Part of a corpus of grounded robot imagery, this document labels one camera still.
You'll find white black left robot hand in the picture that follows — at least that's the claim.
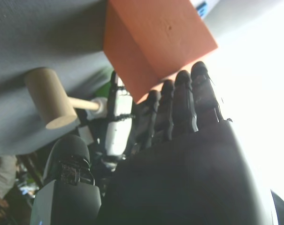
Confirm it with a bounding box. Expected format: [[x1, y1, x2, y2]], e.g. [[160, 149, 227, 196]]
[[29, 60, 277, 225]]

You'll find wooden mallet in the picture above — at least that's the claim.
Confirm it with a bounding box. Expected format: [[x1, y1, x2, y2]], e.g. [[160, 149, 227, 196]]
[[24, 67, 108, 131]]

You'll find large orange cube block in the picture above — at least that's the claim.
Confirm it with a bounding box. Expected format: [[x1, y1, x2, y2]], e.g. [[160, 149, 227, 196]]
[[103, 0, 219, 105]]

